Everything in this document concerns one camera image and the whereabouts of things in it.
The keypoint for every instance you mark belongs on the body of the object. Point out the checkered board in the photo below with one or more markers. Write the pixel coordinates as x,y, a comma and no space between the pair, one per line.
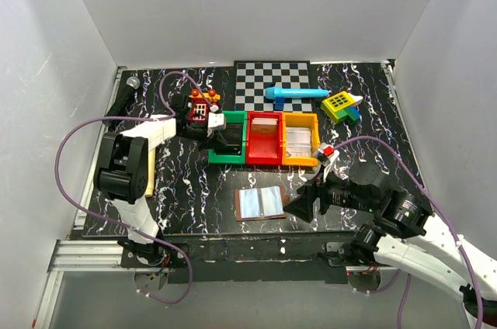
254,77

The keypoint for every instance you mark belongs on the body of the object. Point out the yellow green toy block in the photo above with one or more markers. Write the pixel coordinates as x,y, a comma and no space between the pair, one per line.
342,108

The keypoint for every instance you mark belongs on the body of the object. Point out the blue toy brick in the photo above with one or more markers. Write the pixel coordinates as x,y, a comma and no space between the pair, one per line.
278,104

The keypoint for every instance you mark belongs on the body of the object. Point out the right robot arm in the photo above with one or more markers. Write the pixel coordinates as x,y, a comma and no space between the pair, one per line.
405,234

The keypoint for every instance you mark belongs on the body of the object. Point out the red plastic bin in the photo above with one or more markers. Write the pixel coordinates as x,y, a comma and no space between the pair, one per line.
264,149

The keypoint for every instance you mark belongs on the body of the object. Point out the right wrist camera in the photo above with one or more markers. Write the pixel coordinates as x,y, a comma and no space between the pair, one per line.
327,157

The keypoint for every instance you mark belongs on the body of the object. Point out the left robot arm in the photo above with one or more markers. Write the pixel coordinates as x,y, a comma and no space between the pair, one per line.
121,173

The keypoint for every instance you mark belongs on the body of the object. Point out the yellow plastic bin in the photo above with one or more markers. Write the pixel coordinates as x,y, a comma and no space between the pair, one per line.
310,121

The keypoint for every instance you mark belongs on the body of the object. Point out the black base frame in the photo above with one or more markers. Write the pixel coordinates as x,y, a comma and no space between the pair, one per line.
272,257

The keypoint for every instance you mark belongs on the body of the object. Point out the green plastic bin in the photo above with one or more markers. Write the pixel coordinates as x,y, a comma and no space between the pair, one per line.
227,159

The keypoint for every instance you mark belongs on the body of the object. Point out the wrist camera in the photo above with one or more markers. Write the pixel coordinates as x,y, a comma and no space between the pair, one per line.
216,121
327,157

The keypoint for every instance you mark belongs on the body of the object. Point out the black card stack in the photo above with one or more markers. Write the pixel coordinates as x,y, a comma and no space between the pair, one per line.
233,135

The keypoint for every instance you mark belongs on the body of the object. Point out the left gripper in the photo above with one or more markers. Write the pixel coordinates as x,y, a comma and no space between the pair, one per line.
213,140

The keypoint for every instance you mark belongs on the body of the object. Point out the red toy phone booth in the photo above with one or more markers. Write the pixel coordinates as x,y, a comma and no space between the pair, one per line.
200,110

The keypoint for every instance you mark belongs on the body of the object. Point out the brown leather card holder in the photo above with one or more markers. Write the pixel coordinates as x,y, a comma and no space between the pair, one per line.
261,203

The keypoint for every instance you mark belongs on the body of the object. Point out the cream toy microphone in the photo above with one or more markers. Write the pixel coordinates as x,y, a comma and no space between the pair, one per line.
149,191

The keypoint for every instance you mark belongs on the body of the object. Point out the blue toy microphone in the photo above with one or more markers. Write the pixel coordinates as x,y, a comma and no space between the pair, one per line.
295,93

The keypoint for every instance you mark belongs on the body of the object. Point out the black microphone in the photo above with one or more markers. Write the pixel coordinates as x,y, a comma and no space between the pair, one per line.
124,98

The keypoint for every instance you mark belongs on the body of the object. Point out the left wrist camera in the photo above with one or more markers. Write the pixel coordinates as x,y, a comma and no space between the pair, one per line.
216,121

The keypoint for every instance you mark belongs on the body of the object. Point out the white printed card stack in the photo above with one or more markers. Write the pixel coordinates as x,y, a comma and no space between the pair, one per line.
298,142

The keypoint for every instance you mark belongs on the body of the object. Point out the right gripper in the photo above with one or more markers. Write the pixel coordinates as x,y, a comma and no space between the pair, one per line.
300,207

